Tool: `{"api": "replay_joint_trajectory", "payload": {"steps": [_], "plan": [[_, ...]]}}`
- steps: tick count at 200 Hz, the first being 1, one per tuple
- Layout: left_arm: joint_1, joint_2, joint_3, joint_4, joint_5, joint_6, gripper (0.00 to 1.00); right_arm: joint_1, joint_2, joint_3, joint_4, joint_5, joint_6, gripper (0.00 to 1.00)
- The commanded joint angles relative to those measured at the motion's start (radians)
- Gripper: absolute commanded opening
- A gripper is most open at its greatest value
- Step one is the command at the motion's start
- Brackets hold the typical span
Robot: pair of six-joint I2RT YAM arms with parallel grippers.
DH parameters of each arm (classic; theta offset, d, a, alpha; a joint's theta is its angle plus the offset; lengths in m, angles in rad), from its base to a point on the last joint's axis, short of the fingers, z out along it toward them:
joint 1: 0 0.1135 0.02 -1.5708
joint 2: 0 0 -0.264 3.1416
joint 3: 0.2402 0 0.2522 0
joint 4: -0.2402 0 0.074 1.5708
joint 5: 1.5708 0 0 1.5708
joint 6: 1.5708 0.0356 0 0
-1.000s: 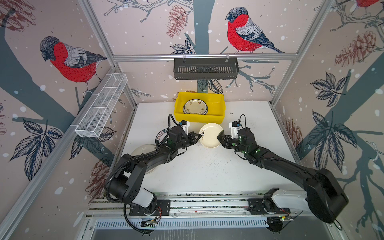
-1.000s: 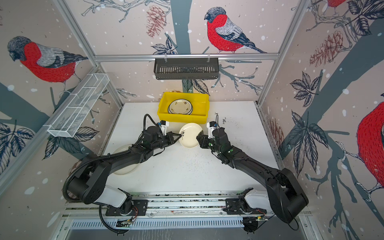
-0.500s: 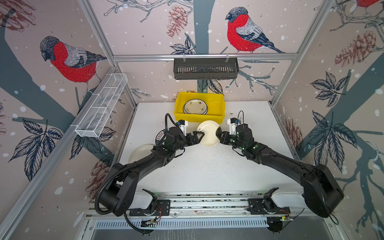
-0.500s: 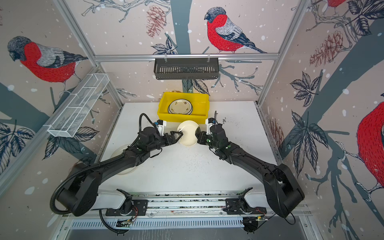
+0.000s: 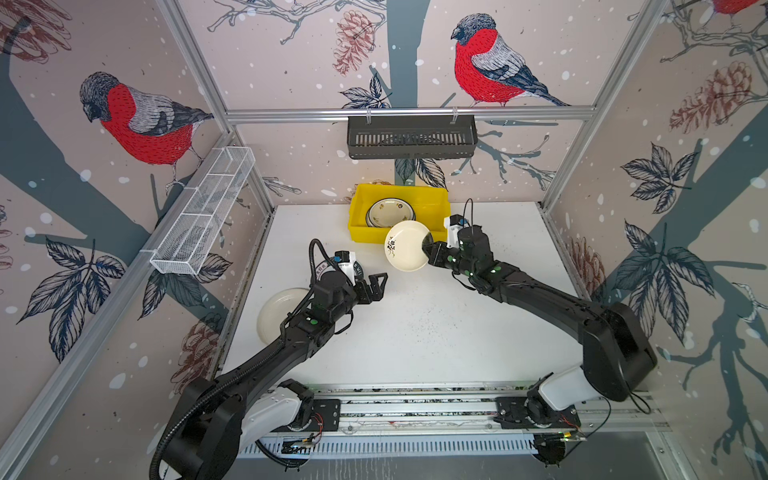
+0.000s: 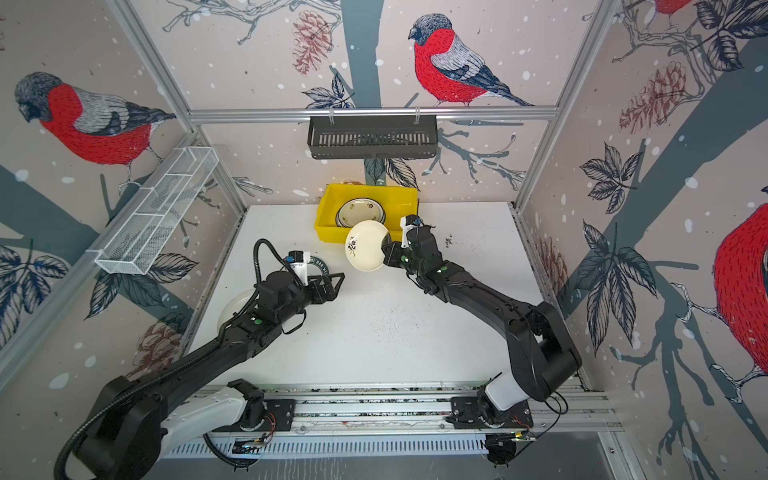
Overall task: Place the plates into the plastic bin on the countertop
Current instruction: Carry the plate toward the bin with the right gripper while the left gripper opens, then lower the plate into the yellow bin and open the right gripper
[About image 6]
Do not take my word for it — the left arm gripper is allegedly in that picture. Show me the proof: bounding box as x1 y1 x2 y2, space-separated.
277 271 344 326

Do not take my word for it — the cream plate dark spot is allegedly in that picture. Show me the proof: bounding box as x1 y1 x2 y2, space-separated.
344 220 390 273

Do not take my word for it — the cream plate with characters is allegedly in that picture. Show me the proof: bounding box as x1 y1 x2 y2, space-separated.
335 198 386 228

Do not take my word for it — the large green rim lettered plate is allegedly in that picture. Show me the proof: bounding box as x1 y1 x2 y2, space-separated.
308 255 330 279

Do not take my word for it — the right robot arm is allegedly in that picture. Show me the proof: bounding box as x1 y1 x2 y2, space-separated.
381 225 582 430

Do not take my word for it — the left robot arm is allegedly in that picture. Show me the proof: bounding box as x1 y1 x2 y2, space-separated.
53 271 345 479

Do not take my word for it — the yellow plastic bin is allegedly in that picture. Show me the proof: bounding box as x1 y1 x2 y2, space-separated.
314 184 419 243

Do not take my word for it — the plain cream plate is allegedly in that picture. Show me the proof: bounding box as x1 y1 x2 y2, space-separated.
216 289 255 330

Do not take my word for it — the black hanging basket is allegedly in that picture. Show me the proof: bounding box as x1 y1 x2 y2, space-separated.
307 115 438 160

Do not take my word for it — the aluminium cross bar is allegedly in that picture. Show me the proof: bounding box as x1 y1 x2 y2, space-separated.
187 106 560 125

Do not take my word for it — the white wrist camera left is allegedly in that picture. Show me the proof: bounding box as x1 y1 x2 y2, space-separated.
285 250 311 286

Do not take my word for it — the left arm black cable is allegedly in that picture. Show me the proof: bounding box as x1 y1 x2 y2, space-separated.
252 238 301 289

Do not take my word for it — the base rail assembly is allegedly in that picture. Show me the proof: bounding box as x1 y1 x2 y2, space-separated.
168 379 623 461

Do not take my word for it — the white wire mesh basket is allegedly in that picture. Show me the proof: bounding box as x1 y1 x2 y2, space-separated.
95 146 219 275

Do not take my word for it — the aluminium frame post right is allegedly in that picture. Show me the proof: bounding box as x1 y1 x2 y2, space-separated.
514 0 620 214

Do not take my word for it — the aluminium frame post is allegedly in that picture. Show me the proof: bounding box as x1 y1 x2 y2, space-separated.
106 0 247 217
514 0 620 214

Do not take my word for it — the aluminium frame post left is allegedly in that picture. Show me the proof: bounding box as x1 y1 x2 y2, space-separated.
106 0 247 217

